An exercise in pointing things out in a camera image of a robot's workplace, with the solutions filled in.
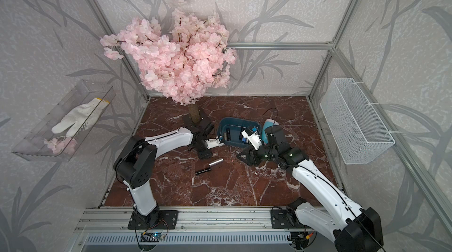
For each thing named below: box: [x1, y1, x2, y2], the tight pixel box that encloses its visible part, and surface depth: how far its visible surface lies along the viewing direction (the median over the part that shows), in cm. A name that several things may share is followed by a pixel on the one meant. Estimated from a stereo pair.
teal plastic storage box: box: [217, 117, 262, 147], surface depth 104 cm
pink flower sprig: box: [43, 136, 78, 155], surface depth 60 cm
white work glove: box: [51, 97, 111, 138], surface depth 68 cm
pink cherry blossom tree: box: [100, 0, 238, 121], surface depth 66 cm
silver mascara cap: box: [208, 157, 225, 167], surface depth 91 cm
